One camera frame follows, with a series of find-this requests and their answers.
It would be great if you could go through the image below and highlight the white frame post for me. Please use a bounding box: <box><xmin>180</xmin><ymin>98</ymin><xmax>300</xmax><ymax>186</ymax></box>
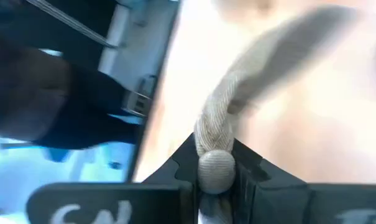
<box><xmin>98</xmin><ymin>2</ymin><xmax>130</xmax><ymax>76</ymax></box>

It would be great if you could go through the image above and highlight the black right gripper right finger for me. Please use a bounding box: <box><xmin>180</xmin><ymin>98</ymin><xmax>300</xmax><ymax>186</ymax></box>
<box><xmin>232</xmin><ymin>138</ymin><xmax>376</xmax><ymax>224</ymax></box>

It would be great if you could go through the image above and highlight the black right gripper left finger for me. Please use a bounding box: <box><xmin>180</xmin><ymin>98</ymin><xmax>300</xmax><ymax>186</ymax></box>
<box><xmin>25</xmin><ymin>133</ymin><xmax>198</xmax><ymax>224</ymax></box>

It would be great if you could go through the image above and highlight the dark blurred chair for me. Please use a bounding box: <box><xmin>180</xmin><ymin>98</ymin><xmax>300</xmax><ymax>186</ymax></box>
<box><xmin>0</xmin><ymin>27</ymin><xmax>142</xmax><ymax>151</ymax></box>

